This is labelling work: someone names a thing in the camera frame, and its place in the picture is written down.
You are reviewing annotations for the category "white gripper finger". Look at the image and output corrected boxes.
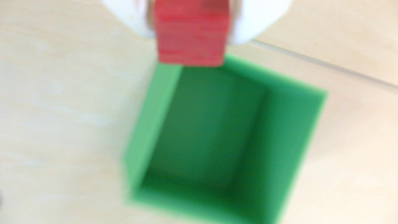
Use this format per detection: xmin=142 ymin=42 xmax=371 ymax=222
xmin=229 ymin=0 xmax=293 ymax=45
xmin=101 ymin=0 xmax=156 ymax=38

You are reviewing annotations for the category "red block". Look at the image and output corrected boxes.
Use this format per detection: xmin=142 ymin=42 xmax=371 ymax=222
xmin=154 ymin=0 xmax=231 ymax=67

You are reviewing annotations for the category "green open box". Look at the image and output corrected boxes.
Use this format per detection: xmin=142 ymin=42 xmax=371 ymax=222
xmin=123 ymin=54 xmax=328 ymax=224

